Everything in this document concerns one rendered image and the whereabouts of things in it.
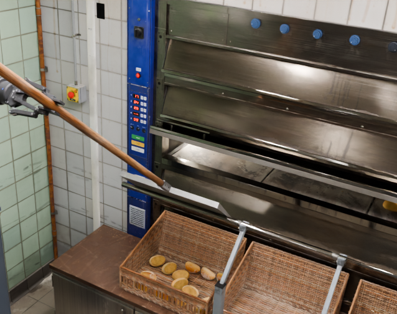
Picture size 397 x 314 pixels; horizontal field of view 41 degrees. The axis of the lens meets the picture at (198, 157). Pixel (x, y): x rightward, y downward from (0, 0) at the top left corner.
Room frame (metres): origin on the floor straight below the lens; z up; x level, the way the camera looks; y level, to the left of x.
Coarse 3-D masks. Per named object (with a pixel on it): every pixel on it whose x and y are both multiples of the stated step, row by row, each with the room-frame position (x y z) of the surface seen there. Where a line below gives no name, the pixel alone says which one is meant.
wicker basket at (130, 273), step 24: (168, 216) 2.73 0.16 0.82; (144, 240) 2.55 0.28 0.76; (168, 240) 2.69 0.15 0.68; (192, 240) 2.63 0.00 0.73; (216, 240) 2.58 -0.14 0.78; (144, 264) 2.56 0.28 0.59; (216, 264) 2.53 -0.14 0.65; (144, 288) 2.27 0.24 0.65; (168, 288) 2.20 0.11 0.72; (192, 312) 2.14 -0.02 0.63
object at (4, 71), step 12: (0, 72) 1.38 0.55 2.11; (12, 72) 1.42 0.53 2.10; (12, 84) 1.43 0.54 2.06; (24, 84) 1.45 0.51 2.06; (36, 96) 1.49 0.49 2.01; (60, 108) 1.58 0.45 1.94; (72, 120) 1.63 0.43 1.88; (84, 132) 1.69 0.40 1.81; (108, 144) 1.80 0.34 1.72; (120, 156) 1.87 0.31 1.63; (144, 168) 2.03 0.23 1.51; (156, 180) 2.12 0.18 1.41
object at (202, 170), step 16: (176, 160) 2.79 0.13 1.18; (208, 176) 2.67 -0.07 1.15; (224, 176) 2.63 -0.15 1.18; (240, 176) 2.64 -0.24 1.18; (256, 192) 2.53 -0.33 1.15; (272, 192) 2.49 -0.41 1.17; (288, 192) 2.49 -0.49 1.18; (320, 208) 2.37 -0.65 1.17; (336, 208) 2.36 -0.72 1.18; (368, 224) 2.26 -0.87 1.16; (384, 224) 2.23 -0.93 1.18
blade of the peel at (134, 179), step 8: (128, 176) 2.34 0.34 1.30; (136, 176) 2.33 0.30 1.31; (136, 184) 2.43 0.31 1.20; (144, 184) 2.31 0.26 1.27; (152, 184) 2.27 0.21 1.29; (160, 192) 2.35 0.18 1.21; (168, 192) 2.23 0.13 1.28; (176, 192) 2.21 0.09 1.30; (184, 192) 2.20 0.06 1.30; (184, 200) 2.28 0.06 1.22; (192, 200) 2.17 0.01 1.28; (200, 200) 2.16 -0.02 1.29; (208, 200) 2.15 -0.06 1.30; (208, 208) 2.21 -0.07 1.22; (216, 208) 2.12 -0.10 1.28
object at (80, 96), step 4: (68, 84) 3.06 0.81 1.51; (72, 84) 3.06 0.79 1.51; (80, 84) 3.07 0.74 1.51; (68, 88) 3.03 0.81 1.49; (72, 88) 3.02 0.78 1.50; (76, 88) 3.01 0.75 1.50; (80, 88) 3.01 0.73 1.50; (84, 88) 3.04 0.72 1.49; (80, 92) 3.01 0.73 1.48; (84, 92) 3.04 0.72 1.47; (76, 96) 3.01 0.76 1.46; (80, 96) 3.01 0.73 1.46; (84, 96) 3.04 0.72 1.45; (68, 100) 3.04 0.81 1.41; (72, 100) 3.02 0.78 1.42; (76, 100) 3.01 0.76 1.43; (80, 100) 3.01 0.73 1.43; (84, 100) 3.04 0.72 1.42
